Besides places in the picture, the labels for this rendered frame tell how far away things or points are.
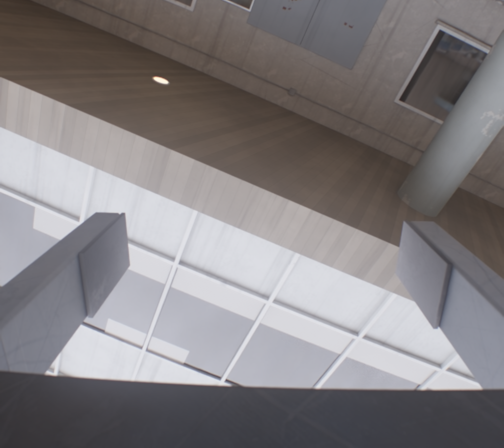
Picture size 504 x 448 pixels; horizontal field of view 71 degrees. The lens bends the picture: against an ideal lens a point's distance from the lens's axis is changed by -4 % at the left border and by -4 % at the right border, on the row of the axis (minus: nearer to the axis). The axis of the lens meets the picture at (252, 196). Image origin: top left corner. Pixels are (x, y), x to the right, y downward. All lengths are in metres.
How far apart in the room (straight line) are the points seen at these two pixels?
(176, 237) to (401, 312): 2.88
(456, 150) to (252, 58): 3.59
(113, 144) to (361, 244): 2.61
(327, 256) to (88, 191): 2.77
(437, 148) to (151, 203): 3.51
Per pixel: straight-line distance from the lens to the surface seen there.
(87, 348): 6.54
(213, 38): 6.70
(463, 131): 4.89
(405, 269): 0.17
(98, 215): 0.17
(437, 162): 4.96
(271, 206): 3.53
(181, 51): 6.87
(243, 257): 4.38
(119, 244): 0.16
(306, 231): 3.66
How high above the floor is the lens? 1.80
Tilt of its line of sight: 27 degrees up
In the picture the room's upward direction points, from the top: 155 degrees counter-clockwise
